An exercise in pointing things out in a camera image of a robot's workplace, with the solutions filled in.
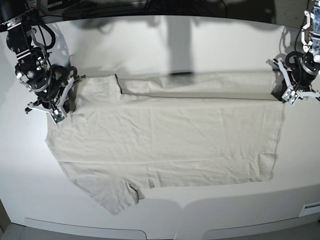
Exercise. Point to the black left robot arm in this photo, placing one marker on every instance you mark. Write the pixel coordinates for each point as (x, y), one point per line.
(307, 41)

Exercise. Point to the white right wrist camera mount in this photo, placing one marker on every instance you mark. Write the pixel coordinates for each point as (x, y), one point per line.
(60, 106)

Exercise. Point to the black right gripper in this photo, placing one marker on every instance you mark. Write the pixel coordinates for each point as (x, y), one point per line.
(55, 77)

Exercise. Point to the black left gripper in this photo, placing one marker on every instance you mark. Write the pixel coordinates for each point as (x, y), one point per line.
(292, 83)

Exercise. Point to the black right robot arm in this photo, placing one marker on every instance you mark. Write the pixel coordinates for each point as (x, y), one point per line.
(31, 39)

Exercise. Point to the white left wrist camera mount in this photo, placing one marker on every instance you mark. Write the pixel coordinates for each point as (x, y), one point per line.
(314, 67)

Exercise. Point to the beige T-shirt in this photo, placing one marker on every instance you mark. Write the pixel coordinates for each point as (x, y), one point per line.
(114, 143)

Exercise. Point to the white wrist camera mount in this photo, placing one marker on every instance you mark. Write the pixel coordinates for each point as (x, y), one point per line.
(314, 67)
(60, 106)

